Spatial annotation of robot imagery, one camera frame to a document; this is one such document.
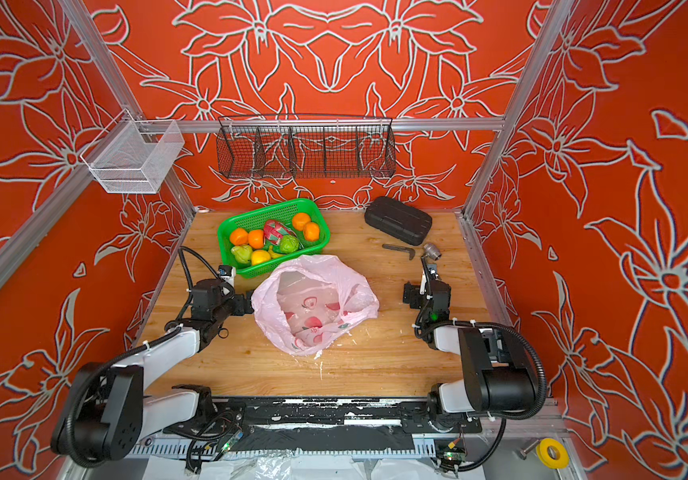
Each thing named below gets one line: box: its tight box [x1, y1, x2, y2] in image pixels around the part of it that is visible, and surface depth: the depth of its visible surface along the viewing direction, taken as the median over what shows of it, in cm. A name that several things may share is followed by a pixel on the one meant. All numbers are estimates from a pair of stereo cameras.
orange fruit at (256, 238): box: [248, 229, 264, 249], surface depth 106 cm
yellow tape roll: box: [536, 438, 570, 469], surface depth 68 cm
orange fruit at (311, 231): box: [303, 221, 320, 242], surface depth 108 cm
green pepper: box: [280, 235, 299, 253], surface depth 100 cm
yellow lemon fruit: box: [251, 250, 271, 266], surface depth 99 cm
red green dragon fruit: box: [263, 220, 297, 246], surface depth 106 cm
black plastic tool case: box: [364, 196, 433, 246], surface depth 112 cm
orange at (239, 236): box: [230, 228, 249, 245], surface depth 106 cm
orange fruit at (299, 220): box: [292, 212, 311, 231], surface depth 114 cm
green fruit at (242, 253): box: [231, 244, 253, 264], surface depth 102 cm
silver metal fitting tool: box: [421, 243, 442, 261], surface depth 106 cm
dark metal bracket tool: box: [382, 244, 416, 260], surface depth 109 cm
